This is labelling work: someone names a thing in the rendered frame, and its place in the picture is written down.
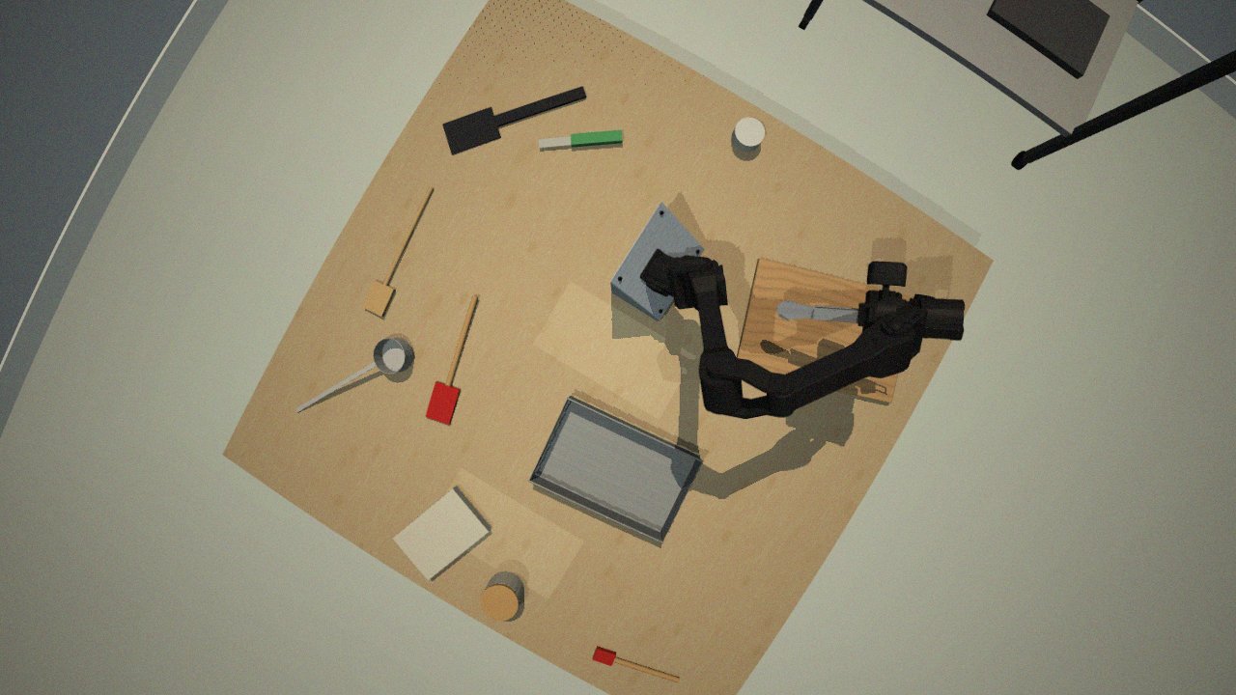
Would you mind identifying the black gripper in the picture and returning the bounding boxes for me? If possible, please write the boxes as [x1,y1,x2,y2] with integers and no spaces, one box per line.
[865,262,907,303]

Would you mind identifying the grey roasting tin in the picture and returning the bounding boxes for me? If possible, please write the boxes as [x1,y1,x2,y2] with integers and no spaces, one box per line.
[527,396,705,542]

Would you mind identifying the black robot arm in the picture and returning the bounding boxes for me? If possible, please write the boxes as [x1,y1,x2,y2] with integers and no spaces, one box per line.
[640,249,967,419]

